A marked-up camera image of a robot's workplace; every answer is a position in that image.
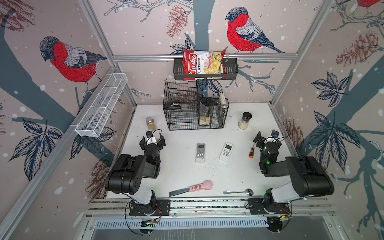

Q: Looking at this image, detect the white remote control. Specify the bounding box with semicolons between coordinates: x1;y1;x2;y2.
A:
219;143;234;163
195;143;206;164

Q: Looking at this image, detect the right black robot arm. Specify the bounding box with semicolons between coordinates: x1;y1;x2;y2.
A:
253;130;334;214

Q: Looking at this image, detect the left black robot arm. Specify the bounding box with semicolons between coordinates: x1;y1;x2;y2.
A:
105;131;170;217

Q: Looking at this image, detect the orange black screwdriver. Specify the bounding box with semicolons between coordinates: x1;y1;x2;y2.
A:
249;142;256;159

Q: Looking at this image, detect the brown spice jar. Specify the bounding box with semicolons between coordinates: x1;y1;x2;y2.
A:
146;117;157;131

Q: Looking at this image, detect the black lid shaker jar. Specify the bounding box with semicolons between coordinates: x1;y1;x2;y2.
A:
238;112;252;130

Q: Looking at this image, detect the black stapler in basket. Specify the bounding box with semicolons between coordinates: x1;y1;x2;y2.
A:
164;101;182;111

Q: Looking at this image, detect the metal spoon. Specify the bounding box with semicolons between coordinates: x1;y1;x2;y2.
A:
223;189;254;196

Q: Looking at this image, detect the red cassava chips bag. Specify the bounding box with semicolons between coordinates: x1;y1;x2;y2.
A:
183;50;226;75

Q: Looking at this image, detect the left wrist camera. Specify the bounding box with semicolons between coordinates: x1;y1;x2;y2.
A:
146;131;157;144

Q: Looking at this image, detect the black wire basket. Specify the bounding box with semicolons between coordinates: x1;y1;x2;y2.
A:
163;80;230;131

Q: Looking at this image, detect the white wire wall shelf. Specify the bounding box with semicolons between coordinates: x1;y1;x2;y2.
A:
75;73;128;138

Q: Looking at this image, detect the pink handled knife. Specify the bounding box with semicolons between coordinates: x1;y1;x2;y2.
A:
169;180;213;197

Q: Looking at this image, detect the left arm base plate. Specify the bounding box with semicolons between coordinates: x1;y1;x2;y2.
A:
129;200;171;217

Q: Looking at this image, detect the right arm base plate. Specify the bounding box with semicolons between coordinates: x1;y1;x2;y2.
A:
247;198;291;216

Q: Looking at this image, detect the black wall shelf basket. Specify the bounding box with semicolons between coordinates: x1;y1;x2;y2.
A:
174;58;239;81

